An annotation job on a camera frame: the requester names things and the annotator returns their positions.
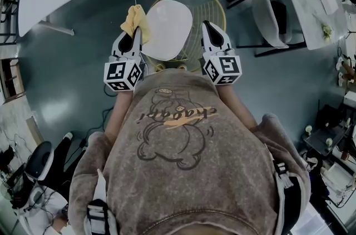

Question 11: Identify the black wheeled cart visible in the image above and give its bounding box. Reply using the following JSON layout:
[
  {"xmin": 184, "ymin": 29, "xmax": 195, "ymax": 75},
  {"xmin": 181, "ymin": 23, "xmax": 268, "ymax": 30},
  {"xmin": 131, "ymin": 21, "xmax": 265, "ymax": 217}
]
[{"xmin": 303, "ymin": 105, "xmax": 356, "ymax": 158}]

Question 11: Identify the black metal rack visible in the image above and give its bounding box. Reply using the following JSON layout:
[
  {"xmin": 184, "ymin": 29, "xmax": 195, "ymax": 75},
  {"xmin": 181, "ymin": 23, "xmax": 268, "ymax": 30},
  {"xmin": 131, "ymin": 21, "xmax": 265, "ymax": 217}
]
[{"xmin": 0, "ymin": 0, "xmax": 21, "ymax": 46}]

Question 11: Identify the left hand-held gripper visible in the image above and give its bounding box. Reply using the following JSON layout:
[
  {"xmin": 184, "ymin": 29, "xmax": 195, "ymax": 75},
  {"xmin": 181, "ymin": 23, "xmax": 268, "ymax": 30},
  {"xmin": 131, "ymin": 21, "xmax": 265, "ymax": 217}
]
[{"xmin": 103, "ymin": 26, "xmax": 144, "ymax": 93}]

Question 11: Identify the white box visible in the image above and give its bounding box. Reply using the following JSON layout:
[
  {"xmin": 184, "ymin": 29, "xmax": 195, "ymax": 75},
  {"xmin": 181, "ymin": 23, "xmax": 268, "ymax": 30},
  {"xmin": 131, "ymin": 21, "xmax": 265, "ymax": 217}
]
[{"xmin": 319, "ymin": 0, "xmax": 339, "ymax": 14}]

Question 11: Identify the gold wire round chair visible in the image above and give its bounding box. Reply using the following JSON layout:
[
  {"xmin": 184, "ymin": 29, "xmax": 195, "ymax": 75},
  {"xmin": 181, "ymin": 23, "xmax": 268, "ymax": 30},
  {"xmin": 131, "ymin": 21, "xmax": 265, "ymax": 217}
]
[{"xmin": 141, "ymin": 0, "xmax": 227, "ymax": 72}]

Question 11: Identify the pale flower bunch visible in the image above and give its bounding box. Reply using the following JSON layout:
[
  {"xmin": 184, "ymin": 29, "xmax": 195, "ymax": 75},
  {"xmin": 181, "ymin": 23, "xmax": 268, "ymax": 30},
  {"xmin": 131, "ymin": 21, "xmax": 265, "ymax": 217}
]
[{"xmin": 319, "ymin": 22, "xmax": 333, "ymax": 42}]

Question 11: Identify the yellow cloth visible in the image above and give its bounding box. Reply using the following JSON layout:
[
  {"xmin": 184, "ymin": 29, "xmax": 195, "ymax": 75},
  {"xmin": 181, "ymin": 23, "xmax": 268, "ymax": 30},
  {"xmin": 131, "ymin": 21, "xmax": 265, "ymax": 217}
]
[{"xmin": 120, "ymin": 4, "xmax": 152, "ymax": 46}]

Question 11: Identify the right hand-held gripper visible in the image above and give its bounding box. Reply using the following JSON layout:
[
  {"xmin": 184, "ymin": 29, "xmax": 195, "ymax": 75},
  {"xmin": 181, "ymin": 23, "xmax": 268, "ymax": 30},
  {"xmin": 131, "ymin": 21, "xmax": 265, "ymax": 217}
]
[{"xmin": 198, "ymin": 19, "xmax": 243, "ymax": 86}]

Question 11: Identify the person's brown printed shirt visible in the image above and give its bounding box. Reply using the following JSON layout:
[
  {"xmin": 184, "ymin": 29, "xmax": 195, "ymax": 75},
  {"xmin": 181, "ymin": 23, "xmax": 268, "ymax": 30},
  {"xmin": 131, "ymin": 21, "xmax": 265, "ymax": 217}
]
[{"xmin": 68, "ymin": 69, "xmax": 313, "ymax": 235}]

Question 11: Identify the striped backpack strap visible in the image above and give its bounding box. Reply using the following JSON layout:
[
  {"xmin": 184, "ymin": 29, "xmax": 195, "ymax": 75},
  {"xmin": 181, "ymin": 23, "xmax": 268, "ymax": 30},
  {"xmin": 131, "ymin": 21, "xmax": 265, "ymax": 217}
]
[
  {"xmin": 271, "ymin": 159, "xmax": 303, "ymax": 235},
  {"xmin": 86, "ymin": 168, "xmax": 119, "ymax": 235}
]

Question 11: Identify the person's right forearm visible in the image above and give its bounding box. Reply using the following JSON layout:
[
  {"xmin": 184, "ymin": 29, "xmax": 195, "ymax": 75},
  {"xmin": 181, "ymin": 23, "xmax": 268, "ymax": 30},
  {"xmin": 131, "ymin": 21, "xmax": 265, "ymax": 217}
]
[{"xmin": 218, "ymin": 83, "xmax": 258, "ymax": 129}]

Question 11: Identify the white plastic bag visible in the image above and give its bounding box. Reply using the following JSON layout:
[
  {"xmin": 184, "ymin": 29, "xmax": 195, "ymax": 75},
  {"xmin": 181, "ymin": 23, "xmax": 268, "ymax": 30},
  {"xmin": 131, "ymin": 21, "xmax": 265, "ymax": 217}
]
[{"xmin": 322, "ymin": 163, "xmax": 354, "ymax": 202}]

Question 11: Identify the white seat cushion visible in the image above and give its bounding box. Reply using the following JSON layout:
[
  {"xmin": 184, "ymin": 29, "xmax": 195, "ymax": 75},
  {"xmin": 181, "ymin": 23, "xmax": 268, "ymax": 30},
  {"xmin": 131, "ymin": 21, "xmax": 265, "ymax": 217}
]
[{"xmin": 141, "ymin": 0, "xmax": 194, "ymax": 61}]

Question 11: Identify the person's left forearm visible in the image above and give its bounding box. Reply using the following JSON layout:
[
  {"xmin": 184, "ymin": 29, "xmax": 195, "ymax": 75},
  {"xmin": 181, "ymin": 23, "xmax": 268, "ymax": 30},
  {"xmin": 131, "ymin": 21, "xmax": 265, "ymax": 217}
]
[{"xmin": 104, "ymin": 89, "xmax": 135, "ymax": 141}]

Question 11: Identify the black-edged white board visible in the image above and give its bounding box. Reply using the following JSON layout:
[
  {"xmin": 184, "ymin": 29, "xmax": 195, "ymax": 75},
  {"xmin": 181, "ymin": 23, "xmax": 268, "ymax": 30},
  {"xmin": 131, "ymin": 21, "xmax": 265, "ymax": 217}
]
[{"xmin": 295, "ymin": 198, "xmax": 335, "ymax": 235}]

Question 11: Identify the grey upholstered chair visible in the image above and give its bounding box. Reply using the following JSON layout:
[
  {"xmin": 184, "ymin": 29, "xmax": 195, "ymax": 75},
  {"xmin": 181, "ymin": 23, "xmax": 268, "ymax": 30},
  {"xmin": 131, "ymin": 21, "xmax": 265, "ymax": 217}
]
[{"xmin": 226, "ymin": 0, "xmax": 307, "ymax": 58}]

